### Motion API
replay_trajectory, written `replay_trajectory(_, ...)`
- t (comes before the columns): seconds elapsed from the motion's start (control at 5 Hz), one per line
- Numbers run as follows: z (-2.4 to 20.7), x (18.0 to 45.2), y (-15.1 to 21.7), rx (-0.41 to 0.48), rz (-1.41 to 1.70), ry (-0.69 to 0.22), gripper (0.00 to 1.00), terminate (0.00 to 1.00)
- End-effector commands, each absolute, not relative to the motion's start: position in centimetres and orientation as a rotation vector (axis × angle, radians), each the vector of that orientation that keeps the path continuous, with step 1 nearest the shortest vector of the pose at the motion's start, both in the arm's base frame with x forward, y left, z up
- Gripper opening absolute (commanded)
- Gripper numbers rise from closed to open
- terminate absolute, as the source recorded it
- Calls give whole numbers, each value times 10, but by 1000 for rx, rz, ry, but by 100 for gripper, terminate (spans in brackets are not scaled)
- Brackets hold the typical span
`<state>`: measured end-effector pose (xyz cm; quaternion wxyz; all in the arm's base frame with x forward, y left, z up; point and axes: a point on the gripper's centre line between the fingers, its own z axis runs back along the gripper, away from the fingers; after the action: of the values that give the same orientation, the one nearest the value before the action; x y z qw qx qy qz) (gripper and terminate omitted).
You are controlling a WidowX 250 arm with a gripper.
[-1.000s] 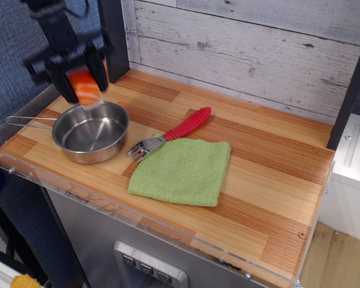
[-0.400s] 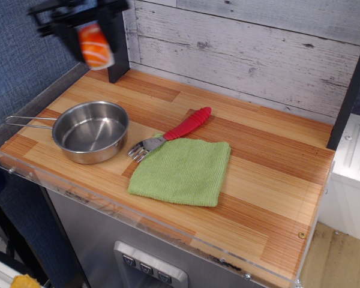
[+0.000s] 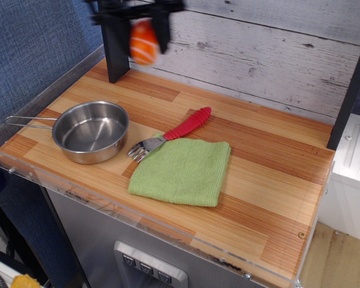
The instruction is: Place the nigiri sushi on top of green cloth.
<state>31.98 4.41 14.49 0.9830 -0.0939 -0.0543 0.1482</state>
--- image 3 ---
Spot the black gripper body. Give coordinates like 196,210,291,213
85,0,185,24

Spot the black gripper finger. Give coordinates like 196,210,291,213
151,11,170,54

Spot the salmon sushi toy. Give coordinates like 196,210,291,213
130,19,159,65

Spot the green cloth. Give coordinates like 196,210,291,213
128,138,231,207

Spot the clear acrylic edge guard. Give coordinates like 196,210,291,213
0,144,334,287

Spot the steel cabinet with button panel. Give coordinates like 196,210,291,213
46,189,260,287

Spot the white aluminium block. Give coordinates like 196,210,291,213
319,114,360,239

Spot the yellow object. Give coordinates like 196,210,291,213
10,274,41,288

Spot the steel pot with wire handle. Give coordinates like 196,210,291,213
0,101,130,166

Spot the red handled fork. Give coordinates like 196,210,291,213
127,107,212,163

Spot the black right post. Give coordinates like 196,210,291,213
326,56,360,150

